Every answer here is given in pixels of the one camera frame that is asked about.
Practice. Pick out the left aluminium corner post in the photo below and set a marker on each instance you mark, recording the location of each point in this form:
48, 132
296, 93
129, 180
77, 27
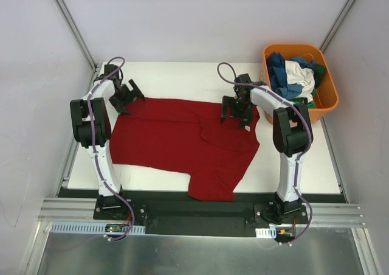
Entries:
72, 25

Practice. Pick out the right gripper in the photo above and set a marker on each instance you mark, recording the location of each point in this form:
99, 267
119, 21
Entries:
237, 112

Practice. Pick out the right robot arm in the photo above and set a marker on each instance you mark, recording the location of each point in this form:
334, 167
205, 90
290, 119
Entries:
292, 137

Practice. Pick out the blue t-shirt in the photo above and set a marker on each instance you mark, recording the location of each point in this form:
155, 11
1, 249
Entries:
277, 75

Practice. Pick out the white t-shirt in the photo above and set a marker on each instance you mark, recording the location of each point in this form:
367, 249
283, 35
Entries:
300, 80

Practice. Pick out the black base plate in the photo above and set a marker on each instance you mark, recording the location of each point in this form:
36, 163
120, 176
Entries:
231, 226

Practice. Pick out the red t-shirt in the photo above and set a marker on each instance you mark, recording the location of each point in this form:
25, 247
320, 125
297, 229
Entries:
186, 136

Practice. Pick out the right aluminium corner post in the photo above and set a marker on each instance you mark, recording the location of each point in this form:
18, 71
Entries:
336, 25

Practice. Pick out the aluminium corner post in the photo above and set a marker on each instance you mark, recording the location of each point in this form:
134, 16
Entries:
336, 25
72, 25

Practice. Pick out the aluminium frame rail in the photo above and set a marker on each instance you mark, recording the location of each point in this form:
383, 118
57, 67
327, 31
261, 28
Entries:
322, 214

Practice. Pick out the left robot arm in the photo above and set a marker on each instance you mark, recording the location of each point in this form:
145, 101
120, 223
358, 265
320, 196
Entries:
92, 130

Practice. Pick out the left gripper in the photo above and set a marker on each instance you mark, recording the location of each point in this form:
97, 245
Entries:
126, 97

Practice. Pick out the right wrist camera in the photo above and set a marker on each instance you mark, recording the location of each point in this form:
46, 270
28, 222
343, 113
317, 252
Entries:
243, 78

